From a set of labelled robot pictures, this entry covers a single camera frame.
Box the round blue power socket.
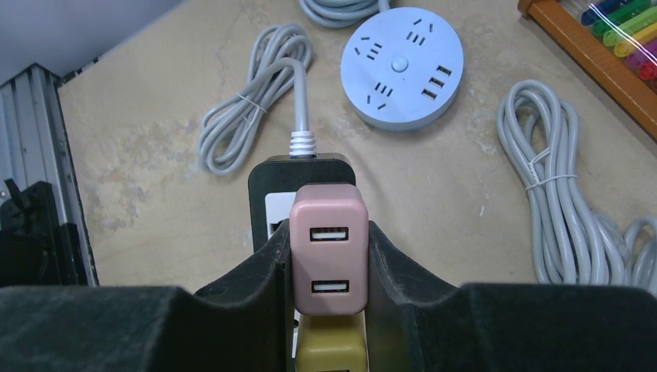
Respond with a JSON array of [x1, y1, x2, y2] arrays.
[[340, 7, 465, 132]]

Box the grey cable of left strip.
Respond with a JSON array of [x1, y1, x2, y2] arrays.
[[197, 22, 318, 177]]

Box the yellow plug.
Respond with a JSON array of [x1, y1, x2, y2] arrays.
[[295, 312, 368, 372]]

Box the black power strip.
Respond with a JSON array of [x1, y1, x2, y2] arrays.
[[248, 153, 356, 251]]

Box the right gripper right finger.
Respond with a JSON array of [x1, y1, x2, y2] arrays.
[[365, 223, 656, 371]]

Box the bundled grey cable centre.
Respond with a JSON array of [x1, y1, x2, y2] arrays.
[[495, 79, 657, 287]]

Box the wooden shelf rack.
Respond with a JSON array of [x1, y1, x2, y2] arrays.
[[518, 0, 656, 140]]

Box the coiled grey cable round socket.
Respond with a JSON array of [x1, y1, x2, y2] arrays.
[[298, 0, 391, 29]]

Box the pack of coloured markers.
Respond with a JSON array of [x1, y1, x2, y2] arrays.
[[561, 0, 656, 91]]

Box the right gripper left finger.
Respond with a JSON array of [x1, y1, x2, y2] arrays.
[[1, 222, 294, 371]]

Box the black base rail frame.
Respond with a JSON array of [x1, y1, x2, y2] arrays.
[[1, 64, 98, 287]]

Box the pink plug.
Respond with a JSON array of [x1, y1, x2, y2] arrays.
[[289, 184, 369, 316]]

